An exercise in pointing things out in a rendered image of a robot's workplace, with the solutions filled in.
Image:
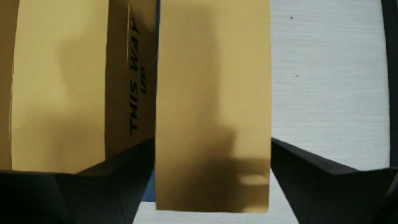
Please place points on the brown cardboard carton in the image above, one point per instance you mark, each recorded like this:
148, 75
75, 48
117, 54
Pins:
83, 82
8, 28
214, 106

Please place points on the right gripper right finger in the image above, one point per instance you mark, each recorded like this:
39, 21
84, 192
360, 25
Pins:
322, 191

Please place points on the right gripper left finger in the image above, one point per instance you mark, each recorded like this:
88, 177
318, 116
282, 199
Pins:
109, 192

